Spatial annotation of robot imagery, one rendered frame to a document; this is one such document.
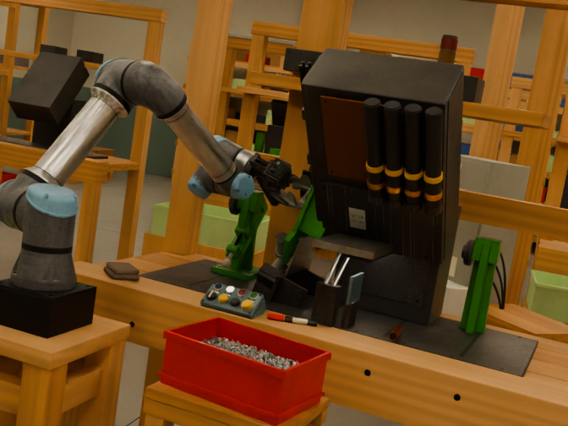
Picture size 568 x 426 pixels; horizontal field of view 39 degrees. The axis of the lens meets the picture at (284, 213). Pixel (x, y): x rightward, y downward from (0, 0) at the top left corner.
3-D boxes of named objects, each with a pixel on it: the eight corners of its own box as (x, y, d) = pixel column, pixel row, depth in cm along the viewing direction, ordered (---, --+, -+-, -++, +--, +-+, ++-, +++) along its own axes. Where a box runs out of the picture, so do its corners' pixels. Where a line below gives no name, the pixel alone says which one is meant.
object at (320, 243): (371, 264, 197) (374, 252, 197) (311, 250, 203) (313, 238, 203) (410, 248, 233) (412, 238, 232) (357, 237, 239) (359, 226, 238)
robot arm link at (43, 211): (35, 248, 182) (41, 189, 180) (9, 237, 191) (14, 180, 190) (83, 248, 190) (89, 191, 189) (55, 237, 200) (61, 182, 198)
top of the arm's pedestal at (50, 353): (49, 371, 173) (51, 353, 172) (-66, 335, 184) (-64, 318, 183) (129, 339, 203) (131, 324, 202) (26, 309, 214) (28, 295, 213)
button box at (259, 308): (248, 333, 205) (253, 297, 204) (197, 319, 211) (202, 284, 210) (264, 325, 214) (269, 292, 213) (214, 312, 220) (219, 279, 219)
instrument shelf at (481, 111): (541, 127, 221) (544, 112, 220) (248, 83, 254) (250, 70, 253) (548, 130, 244) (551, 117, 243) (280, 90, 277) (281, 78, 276)
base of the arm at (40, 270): (54, 295, 182) (58, 252, 181) (-4, 282, 186) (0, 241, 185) (87, 284, 197) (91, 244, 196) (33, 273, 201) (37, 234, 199)
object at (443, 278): (428, 326, 227) (450, 208, 223) (328, 301, 238) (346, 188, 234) (441, 314, 244) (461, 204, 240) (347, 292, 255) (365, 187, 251)
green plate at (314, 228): (311, 257, 222) (342, 189, 217) (286, 244, 224) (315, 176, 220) (325, 253, 232) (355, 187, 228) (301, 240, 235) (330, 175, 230)
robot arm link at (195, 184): (203, 188, 227) (225, 159, 231) (179, 182, 235) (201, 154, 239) (218, 204, 232) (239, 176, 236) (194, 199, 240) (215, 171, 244)
